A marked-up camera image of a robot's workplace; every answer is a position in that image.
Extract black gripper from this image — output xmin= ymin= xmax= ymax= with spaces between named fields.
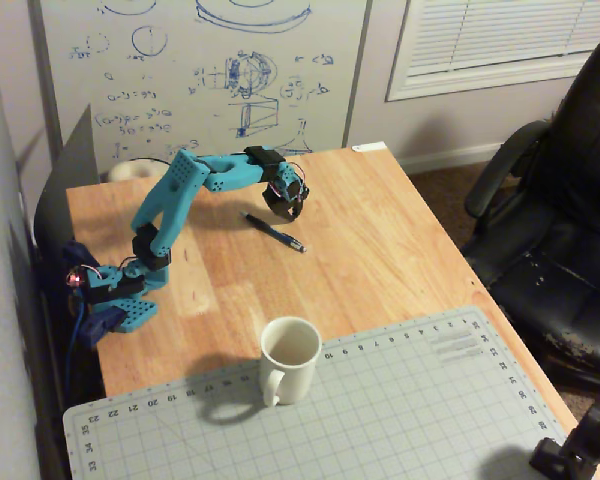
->
xmin=263 ymin=176 xmax=310 ymax=224

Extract dark blue pen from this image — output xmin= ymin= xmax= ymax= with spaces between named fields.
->
xmin=237 ymin=210 xmax=307 ymax=254

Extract white ceramic mug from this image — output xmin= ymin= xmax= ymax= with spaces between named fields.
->
xmin=258 ymin=315 xmax=323 ymax=408

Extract white round roll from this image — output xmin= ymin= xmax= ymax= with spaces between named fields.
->
xmin=107 ymin=158 xmax=174 ymax=183

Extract whiteboard with blue drawings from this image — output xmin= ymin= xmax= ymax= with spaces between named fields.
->
xmin=28 ymin=0 xmax=374 ymax=174

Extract grey cutting mat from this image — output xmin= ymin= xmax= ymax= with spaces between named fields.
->
xmin=62 ymin=304 xmax=581 ymax=480

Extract dark blue controller board holder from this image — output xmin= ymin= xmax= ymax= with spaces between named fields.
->
xmin=61 ymin=239 xmax=101 ymax=289

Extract dark grey flat panel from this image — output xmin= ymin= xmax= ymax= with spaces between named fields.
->
xmin=33 ymin=103 xmax=102 ymax=251

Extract dark blue table clamp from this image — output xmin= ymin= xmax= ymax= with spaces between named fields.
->
xmin=76 ymin=307 xmax=126 ymax=349

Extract white window blinds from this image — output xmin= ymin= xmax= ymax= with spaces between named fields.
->
xmin=384 ymin=0 xmax=600 ymax=103

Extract black leather office chair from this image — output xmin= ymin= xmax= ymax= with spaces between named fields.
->
xmin=460 ymin=19 xmax=600 ymax=394

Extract red white servo cable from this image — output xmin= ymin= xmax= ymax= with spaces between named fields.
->
xmin=272 ymin=162 xmax=311 ymax=199

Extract blue cable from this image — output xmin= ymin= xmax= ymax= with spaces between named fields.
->
xmin=65 ymin=294 xmax=89 ymax=404

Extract black camera stand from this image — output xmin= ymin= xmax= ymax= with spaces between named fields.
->
xmin=529 ymin=402 xmax=600 ymax=480

